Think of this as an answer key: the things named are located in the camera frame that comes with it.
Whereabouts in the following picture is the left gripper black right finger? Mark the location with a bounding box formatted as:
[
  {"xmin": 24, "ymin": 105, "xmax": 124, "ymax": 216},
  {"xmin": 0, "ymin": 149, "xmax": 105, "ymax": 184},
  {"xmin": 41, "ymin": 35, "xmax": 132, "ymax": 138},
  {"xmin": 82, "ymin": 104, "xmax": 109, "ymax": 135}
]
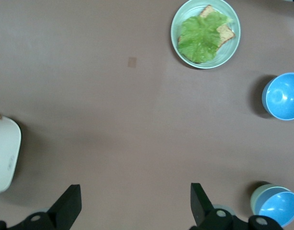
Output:
[{"xmin": 190, "ymin": 183, "xmax": 285, "ymax": 230}]

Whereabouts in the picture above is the brown bread slice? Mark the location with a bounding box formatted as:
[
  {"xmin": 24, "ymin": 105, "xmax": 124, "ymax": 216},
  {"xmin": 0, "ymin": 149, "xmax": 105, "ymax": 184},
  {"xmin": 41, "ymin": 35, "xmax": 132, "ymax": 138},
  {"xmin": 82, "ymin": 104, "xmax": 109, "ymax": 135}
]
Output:
[{"xmin": 199, "ymin": 4, "xmax": 236, "ymax": 48}]

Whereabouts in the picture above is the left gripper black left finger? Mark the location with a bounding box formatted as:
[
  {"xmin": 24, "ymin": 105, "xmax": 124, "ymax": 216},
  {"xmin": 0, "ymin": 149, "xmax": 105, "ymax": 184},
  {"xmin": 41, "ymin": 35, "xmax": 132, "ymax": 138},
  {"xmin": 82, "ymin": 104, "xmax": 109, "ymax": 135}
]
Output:
[{"xmin": 0, "ymin": 184, "xmax": 82, "ymax": 230}]

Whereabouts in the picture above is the green lettuce leaf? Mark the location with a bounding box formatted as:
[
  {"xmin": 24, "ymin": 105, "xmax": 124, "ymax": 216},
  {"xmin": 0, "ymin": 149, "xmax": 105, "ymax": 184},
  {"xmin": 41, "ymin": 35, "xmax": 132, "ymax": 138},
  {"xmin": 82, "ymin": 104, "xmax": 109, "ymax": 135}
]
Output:
[{"xmin": 177, "ymin": 11, "xmax": 234, "ymax": 63}]

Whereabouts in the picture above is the green bowl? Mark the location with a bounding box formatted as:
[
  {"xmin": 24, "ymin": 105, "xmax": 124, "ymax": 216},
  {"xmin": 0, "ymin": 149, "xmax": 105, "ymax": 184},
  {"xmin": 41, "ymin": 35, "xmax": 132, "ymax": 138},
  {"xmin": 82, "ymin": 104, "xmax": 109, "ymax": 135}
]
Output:
[{"xmin": 250, "ymin": 184, "xmax": 294, "ymax": 216}]

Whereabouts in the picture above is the green plate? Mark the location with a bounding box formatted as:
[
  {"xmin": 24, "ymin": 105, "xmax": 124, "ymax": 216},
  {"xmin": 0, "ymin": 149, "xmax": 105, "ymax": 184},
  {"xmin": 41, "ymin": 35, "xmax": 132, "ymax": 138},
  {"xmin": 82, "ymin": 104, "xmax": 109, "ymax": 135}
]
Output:
[{"xmin": 170, "ymin": 0, "xmax": 241, "ymax": 70}]

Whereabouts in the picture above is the blue bowl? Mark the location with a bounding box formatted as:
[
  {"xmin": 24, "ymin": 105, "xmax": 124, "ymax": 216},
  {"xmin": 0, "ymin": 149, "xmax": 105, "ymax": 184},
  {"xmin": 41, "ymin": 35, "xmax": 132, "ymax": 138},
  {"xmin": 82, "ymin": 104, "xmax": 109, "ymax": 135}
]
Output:
[
  {"xmin": 261, "ymin": 72, "xmax": 294, "ymax": 121},
  {"xmin": 254, "ymin": 188, "xmax": 294, "ymax": 228}
]

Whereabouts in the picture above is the white toaster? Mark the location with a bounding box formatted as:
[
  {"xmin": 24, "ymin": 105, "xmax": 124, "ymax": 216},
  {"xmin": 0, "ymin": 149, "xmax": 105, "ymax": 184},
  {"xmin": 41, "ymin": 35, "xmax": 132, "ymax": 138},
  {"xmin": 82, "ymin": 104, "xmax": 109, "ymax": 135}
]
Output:
[{"xmin": 0, "ymin": 112, "xmax": 22, "ymax": 198}]

